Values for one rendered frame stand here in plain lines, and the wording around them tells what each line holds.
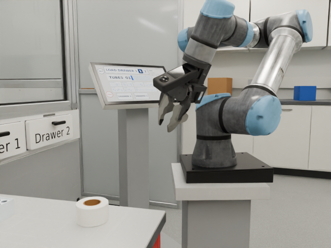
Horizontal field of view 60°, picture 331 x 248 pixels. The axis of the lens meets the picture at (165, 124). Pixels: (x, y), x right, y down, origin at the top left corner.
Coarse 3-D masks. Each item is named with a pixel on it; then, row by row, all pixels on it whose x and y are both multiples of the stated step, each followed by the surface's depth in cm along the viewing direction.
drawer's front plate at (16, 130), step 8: (0, 128) 93; (8, 128) 96; (16, 128) 100; (24, 128) 103; (8, 136) 96; (16, 136) 100; (24, 136) 103; (0, 144) 93; (8, 144) 96; (16, 144) 100; (24, 144) 104; (8, 152) 96; (16, 152) 100
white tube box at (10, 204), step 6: (0, 198) 66; (6, 198) 66; (12, 198) 66; (0, 204) 62; (6, 204) 64; (12, 204) 65; (0, 210) 62; (6, 210) 64; (12, 210) 65; (0, 216) 62; (6, 216) 64
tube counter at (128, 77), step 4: (128, 76) 172; (132, 76) 174; (136, 76) 176; (140, 76) 178; (144, 76) 179; (148, 76) 181; (128, 80) 170; (132, 80) 172; (136, 80) 174; (140, 80) 175; (144, 80) 177; (148, 80) 179
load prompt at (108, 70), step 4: (104, 68) 167; (108, 68) 169; (112, 68) 170; (116, 68) 172; (120, 68) 173; (124, 68) 175; (128, 68) 177; (132, 68) 178; (136, 68) 180; (140, 68) 182; (144, 68) 184; (108, 72) 167; (112, 72) 168; (116, 72) 170; (120, 72) 171; (124, 72) 173; (128, 72) 174; (132, 72) 176; (136, 72) 178; (140, 72) 180; (144, 72) 181; (148, 72) 183
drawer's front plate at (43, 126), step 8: (32, 120) 108; (40, 120) 112; (48, 120) 117; (56, 120) 122; (64, 120) 127; (32, 128) 107; (40, 128) 112; (48, 128) 117; (56, 128) 122; (64, 128) 128; (72, 128) 134; (32, 136) 107; (56, 136) 122; (64, 136) 128; (72, 136) 134; (32, 144) 108; (40, 144) 112; (48, 144) 117
